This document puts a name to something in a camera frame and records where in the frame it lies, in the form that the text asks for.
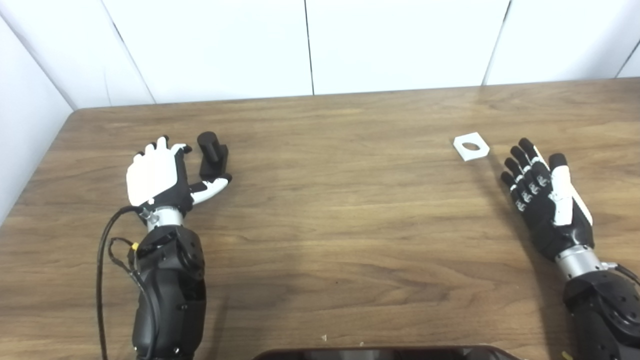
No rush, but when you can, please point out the white square piece with hole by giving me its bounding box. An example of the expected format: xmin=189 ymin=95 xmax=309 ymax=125
xmin=453 ymin=132 xmax=491 ymax=162

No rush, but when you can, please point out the thick black wrist cable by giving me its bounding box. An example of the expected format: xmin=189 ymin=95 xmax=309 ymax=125
xmin=96 ymin=206 xmax=151 ymax=360
xmin=602 ymin=262 xmax=640 ymax=288

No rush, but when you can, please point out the thin wire with yellow plug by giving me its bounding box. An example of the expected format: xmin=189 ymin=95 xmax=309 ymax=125
xmin=107 ymin=237 xmax=161 ymax=351

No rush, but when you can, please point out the black peg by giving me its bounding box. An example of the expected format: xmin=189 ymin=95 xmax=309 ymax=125
xmin=197 ymin=131 xmax=230 ymax=181

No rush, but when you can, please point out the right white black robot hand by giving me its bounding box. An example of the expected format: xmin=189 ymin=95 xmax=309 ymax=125
xmin=500 ymin=138 xmax=596 ymax=262

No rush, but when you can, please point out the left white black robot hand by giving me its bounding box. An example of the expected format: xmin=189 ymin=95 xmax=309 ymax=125
xmin=126 ymin=136 xmax=233 ymax=217

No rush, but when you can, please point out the dark glossy robot torso edge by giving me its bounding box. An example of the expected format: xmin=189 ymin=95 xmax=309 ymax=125
xmin=250 ymin=345 xmax=526 ymax=360

